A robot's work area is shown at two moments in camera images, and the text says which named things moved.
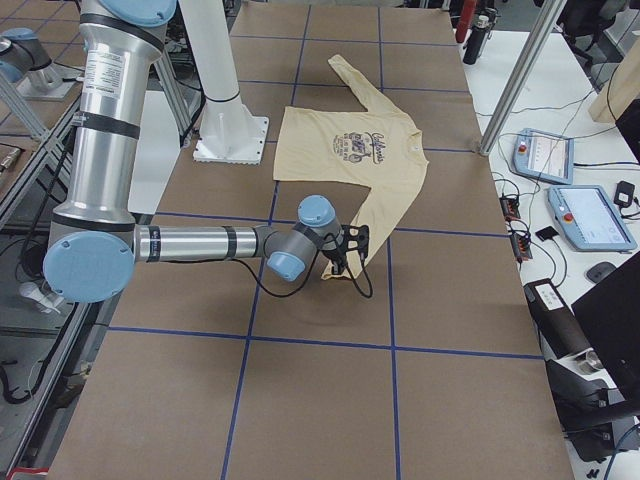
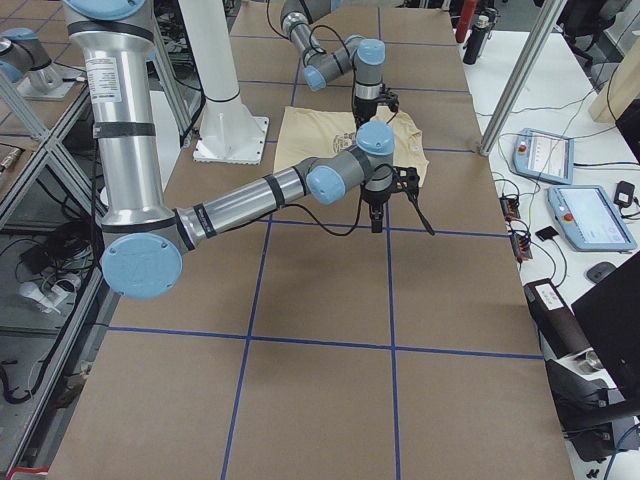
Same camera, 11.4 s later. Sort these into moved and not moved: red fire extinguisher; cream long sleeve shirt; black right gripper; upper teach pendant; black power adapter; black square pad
Moved: cream long sleeve shirt; black right gripper
Not moved: upper teach pendant; black square pad; black power adapter; red fire extinguisher
